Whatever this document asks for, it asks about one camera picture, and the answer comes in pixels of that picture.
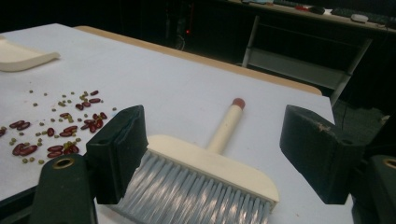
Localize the dark computer tower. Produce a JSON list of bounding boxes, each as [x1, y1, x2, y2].
[[172, 0, 196, 51]]

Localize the white computer mouse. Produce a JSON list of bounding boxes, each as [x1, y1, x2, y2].
[[350, 13, 370, 23]]

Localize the cream hand brush grey bristles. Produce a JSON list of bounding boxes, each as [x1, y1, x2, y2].
[[108, 97, 280, 224]]

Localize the dark keyboard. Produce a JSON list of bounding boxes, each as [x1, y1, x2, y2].
[[330, 7, 396, 27]]

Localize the cream plastic dustpan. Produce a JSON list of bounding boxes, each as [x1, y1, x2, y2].
[[0, 35, 62, 73]]

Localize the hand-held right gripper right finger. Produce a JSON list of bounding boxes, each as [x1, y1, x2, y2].
[[279, 105, 366, 205]]

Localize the desk with grey metal frame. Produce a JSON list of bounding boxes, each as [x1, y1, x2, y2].
[[218, 0, 396, 105]]

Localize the pile of red-brown crumbs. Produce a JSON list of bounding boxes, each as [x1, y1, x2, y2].
[[0, 89, 118, 166]]

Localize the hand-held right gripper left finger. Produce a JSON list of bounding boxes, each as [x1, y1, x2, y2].
[[85, 105, 149, 205]]

